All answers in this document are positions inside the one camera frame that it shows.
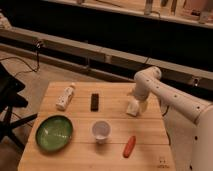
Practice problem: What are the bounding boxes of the white sponge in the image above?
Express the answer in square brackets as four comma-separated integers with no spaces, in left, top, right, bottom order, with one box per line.
[126,99,140,117]

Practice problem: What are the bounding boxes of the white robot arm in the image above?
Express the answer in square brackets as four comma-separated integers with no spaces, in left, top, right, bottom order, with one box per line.
[132,66,213,171]

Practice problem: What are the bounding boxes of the orange carrot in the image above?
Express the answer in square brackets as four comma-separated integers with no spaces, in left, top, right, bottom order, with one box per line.
[123,136,136,158]

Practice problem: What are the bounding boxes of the black rectangular block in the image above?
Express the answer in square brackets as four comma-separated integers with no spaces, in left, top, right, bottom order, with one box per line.
[90,93,99,111]

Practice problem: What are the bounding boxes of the white plastic bottle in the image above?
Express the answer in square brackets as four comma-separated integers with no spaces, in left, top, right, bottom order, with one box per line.
[56,83,75,111]

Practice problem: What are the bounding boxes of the green plate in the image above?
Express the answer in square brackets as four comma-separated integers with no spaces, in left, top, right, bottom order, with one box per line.
[35,115,73,152]

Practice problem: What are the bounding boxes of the black office chair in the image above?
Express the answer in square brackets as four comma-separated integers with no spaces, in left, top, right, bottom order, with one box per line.
[0,62,37,150]

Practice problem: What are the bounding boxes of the black floor cable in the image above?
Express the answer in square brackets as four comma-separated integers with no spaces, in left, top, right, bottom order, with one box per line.
[0,39,44,77]

